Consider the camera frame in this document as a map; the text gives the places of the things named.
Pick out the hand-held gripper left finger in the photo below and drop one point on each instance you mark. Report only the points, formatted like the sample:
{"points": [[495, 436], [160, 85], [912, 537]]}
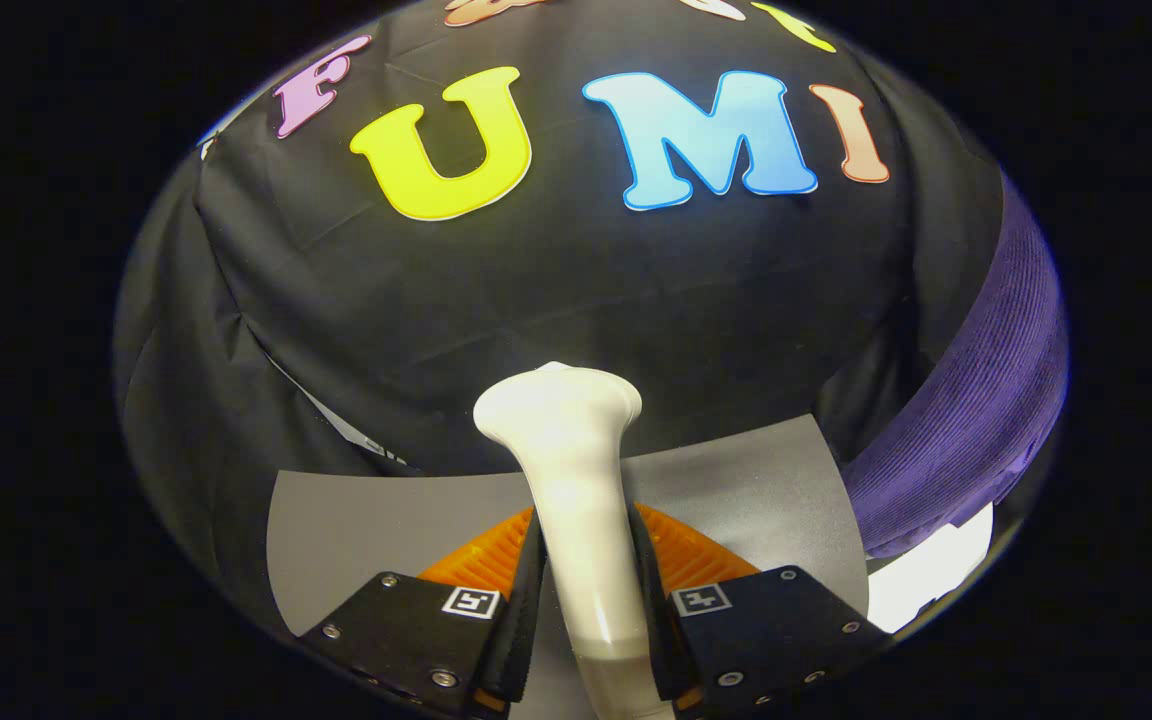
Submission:
{"points": [[526, 620]]}

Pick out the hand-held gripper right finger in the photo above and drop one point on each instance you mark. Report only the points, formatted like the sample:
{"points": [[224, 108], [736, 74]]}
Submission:
{"points": [[651, 620]]}

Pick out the white garment steamer head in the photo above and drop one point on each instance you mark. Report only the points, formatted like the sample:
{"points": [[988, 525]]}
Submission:
{"points": [[576, 470]]}

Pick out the white garment form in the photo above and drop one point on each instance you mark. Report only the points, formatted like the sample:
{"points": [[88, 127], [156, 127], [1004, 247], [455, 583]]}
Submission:
{"points": [[936, 575]]}

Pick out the grey cabinet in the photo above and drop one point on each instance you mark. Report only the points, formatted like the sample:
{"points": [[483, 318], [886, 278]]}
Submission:
{"points": [[356, 530]]}

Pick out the black side curtain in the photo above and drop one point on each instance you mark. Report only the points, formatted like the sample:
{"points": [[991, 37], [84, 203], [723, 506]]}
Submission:
{"points": [[186, 400]]}

